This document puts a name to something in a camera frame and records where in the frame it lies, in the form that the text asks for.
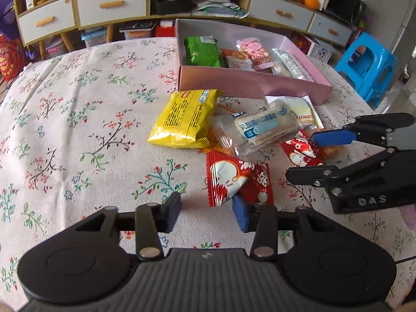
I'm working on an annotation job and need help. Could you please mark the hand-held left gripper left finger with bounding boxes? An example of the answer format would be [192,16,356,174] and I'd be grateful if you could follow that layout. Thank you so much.
[75,192,183,261]

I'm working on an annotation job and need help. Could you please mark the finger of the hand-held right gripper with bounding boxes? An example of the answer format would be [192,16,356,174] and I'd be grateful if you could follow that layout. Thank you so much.
[285,148,396,190]
[311,113,416,147]

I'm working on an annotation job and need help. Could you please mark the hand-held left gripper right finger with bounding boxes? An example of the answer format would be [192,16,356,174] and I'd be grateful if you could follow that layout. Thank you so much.
[232,195,339,261]

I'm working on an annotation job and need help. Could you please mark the small orange snack packet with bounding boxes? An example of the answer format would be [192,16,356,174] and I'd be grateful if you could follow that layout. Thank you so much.
[320,146,343,160]

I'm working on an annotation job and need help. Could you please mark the small red snack packet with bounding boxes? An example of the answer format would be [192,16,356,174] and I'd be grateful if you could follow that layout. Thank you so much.
[279,130,326,168]

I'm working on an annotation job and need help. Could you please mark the large red snack packet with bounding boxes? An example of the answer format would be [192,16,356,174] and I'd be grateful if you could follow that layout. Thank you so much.
[205,149,270,207]

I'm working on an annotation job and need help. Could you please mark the pale yellow silver-edged packet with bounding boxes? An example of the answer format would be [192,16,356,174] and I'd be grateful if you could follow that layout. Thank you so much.
[264,95,324,130]

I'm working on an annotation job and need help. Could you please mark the clear bread packet blue label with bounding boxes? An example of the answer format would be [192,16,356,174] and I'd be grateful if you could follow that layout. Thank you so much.
[211,100,301,157]

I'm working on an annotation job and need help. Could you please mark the long clear silver bread packet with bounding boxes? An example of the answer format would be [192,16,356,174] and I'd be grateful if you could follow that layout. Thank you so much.
[270,48,314,82]

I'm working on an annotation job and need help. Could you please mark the yellow snack packet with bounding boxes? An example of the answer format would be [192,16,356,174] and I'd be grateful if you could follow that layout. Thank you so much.
[146,89,225,150]

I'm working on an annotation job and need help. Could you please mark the pink cardboard box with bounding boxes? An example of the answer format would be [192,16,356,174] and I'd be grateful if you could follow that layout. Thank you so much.
[174,18,333,105]

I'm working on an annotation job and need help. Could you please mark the pink cookie packet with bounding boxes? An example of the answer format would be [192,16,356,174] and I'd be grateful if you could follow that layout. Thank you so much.
[236,37,273,70]

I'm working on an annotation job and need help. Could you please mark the orange and white cracker packet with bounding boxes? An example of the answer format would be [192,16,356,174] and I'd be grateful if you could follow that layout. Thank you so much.
[221,49,254,70]

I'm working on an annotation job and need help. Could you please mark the green snack packet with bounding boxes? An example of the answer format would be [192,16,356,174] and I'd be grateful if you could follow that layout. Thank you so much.
[184,36,225,68]

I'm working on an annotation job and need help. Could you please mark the person's right forearm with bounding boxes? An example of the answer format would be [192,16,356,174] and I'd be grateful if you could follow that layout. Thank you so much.
[401,202,416,232]

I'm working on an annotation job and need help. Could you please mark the blue plastic stool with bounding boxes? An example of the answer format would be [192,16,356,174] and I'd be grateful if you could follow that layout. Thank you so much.
[335,32,399,109]

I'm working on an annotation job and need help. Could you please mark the white emblem box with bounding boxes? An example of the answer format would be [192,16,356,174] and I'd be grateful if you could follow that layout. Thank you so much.
[307,36,335,62]

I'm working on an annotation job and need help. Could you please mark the red patterned box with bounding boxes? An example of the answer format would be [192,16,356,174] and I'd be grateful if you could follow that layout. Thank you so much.
[289,31,313,53]

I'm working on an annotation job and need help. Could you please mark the floral tablecloth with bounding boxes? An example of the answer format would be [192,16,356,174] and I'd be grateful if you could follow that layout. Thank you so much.
[0,36,416,312]

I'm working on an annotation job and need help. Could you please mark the black microwave oven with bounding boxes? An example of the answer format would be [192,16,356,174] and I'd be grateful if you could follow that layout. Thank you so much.
[322,0,368,23]

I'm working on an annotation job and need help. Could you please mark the pile of papers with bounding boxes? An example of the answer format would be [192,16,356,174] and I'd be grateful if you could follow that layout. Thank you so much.
[195,0,249,18]

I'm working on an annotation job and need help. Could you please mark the clear bin black lid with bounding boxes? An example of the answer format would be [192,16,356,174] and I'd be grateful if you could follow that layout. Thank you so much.
[120,21,157,41]

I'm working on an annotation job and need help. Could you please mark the blue lidded storage bin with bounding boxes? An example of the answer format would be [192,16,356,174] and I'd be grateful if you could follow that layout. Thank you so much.
[81,28,109,48]

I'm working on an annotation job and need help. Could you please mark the clear bin pink contents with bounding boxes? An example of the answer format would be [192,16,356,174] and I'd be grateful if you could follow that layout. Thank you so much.
[45,36,70,57]

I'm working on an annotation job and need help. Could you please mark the wooden cabinet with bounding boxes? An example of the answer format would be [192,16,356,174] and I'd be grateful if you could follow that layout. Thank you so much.
[11,0,358,53]

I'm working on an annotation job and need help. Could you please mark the purple hat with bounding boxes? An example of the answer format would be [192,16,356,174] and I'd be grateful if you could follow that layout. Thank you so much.
[0,0,20,36]

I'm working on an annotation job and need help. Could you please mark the white drawer wooden handle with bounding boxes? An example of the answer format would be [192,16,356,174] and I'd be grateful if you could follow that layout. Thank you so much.
[249,0,314,27]
[308,12,353,46]
[18,0,77,45]
[75,0,147,28]

